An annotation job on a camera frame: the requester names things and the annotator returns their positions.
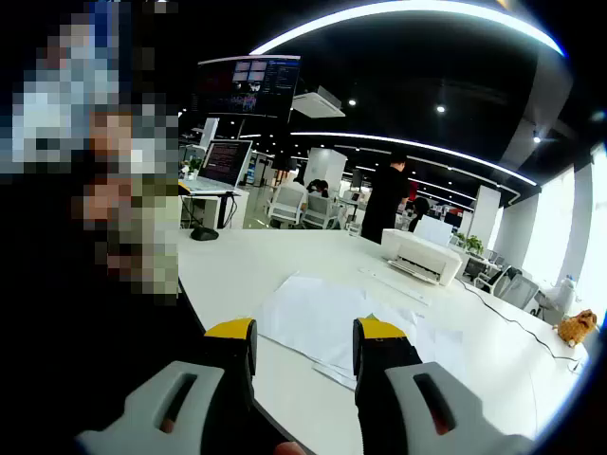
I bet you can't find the ceiling air conditioner unit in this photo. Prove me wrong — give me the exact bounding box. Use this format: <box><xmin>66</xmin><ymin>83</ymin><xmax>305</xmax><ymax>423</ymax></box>
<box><xmin>291</xmin><ymin>85</ymin><xmax>346</xmax><ymax>118</ymax></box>

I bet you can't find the person in dark clothing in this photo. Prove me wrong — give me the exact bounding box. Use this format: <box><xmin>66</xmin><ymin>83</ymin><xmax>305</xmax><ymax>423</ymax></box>
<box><xmin>0</xmin><ymin>283</ymin><xmax>214</xmax><ymax>455</ymax></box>

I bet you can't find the stack of white printing papers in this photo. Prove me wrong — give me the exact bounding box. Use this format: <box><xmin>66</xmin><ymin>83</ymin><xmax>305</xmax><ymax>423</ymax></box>
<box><xmin>255</xmin><ymin>272</ymin><xmax>466</xmax><ymax>391</ymax></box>

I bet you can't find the white table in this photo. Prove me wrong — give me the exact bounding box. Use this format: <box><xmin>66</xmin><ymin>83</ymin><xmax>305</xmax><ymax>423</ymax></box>
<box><xmin>177</xmin><ymin>227</ymin><xmax>592</xmax><ymax>455</ymax></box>

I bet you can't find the large black monitor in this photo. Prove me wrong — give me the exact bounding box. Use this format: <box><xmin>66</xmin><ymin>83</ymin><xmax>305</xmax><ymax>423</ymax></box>
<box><xmin>192</xmin><ymin>55</ymin><xmax>302</xmax><ymax>123</ymax></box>

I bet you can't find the clear plastic ruler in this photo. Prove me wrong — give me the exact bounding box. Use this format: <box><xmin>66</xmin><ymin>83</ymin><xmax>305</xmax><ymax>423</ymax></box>
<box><xmin>358</xmin><ymin>266</ymin><xmax>432</xmax><ymax>307</ymax></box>

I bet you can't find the white rounded object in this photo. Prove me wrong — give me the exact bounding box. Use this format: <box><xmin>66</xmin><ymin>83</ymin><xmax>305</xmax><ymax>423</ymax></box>
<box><xmin>558</xmin><ymin>277</ymin><xmax>579</xmax><ymax>308</ymax></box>

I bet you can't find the white office chair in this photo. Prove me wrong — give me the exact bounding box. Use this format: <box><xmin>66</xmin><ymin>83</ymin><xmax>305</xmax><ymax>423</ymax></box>
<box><xmin>267</xmin><ymin>183</ymin><xmax>307</xmax><ymax>227</ymax></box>
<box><xmin>301</xmin><ymin>193</ymin><xmax>342</xmax><ymax>231</ymax></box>

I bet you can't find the grey mesh office chair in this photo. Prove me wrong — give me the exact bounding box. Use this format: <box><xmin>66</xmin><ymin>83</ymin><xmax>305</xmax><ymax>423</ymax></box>
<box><xmin>495</xmin><ymin>272</ymin><xmax>541</xmax><ymax>312</ymax></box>

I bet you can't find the black cable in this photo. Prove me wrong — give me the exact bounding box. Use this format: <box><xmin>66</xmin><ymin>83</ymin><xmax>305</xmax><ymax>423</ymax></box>
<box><xmin>457</xmin><ymin>278</ymin><xmax>587</xmax><ymax>373</ymax></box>

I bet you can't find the long curved ceiling light strip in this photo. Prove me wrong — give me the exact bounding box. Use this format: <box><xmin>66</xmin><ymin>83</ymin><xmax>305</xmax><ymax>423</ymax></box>
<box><xmin>249</xmin><ymin>0</ymin><xmax>565</xmax><ymax>57</ymax></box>

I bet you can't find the white standing desk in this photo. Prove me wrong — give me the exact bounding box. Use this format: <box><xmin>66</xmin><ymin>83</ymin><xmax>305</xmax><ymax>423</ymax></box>
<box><xmin>178</xmin><ymin>187</ymin><xmax>250</xmax><ymax>231</ymax></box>

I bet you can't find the white printer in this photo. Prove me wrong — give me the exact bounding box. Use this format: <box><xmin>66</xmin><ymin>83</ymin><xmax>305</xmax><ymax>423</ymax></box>
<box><xmin>381</xmin><ymin>215</ymin><xmax>464</xmax><ymax>287</ymax></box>

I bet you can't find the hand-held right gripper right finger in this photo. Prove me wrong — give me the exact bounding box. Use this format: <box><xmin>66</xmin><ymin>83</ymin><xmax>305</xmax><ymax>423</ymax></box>
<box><xmin>352</xmin><ymin>317</ymin><xmax>537</xmax><ymax>455</ymax></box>

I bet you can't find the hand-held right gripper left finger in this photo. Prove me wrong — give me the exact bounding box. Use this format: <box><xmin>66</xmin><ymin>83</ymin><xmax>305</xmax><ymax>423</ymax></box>
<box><xmin>75</xmin><ymin>318</ymin><xmax>260</xmax><ymax>455</ymax></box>

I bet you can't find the orange plush toy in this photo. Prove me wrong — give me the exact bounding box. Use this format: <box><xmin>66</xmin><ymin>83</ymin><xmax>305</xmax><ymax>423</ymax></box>
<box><xmin>552</xmin><ymin>308</ymin><xmax>598</xmax><ymax>350</ymax></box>

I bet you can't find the thin ceiling light strip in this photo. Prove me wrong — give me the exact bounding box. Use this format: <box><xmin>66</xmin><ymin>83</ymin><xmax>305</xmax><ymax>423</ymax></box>
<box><xmin>289</xmin><ymin>131</ymin><xmax>540</xmax><ymax>187</ymax></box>

